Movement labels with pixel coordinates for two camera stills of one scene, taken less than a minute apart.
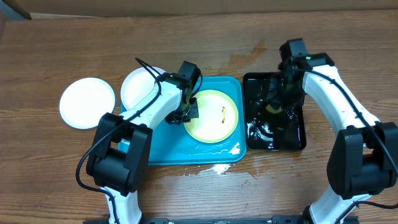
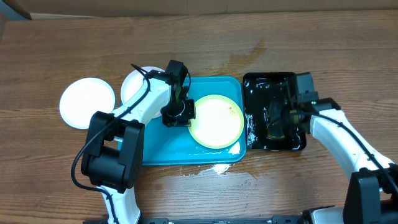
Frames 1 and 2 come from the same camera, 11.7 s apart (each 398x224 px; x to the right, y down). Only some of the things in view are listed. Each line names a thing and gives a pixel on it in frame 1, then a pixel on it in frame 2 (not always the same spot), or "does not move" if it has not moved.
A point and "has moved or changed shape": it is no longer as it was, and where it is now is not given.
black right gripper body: x=285 y=96 to x=288 y=123
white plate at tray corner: x=137 y=85 does not move
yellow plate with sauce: x=218 y=117 has moved or changed shape
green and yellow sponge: x=269 y=108 has moved or changed shape
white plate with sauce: x=84 y=101 does not move
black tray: x=265 y=130 does not move
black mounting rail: x=276 y=219 does not move
